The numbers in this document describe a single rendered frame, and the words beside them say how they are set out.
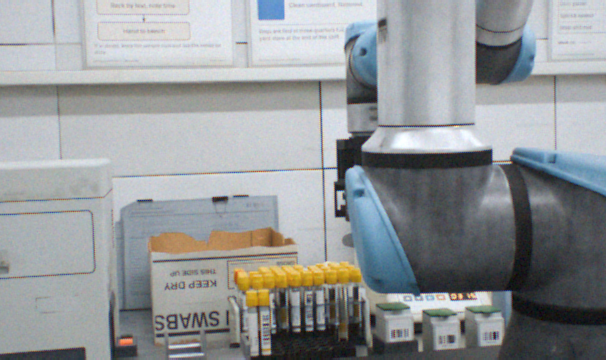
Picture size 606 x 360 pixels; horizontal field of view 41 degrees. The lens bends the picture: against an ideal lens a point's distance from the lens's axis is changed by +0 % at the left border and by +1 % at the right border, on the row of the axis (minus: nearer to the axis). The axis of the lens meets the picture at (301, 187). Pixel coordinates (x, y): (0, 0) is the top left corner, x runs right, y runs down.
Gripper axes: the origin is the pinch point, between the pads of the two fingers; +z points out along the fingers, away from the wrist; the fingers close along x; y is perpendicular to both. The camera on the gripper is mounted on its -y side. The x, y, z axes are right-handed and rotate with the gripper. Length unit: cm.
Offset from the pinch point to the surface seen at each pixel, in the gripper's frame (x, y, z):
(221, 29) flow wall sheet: -56, 14, -43
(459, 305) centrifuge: -14.3, -16.8, 7.9
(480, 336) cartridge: 3.0, -11.6, 8.6
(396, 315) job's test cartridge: 1.8, 0.3, 4.9
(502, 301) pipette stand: -1.5, -17.6, 5.0
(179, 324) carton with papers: -23.0, 27.6, 8.9
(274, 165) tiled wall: -56, 4, -15
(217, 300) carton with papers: -22.5, 21.5, 5.4
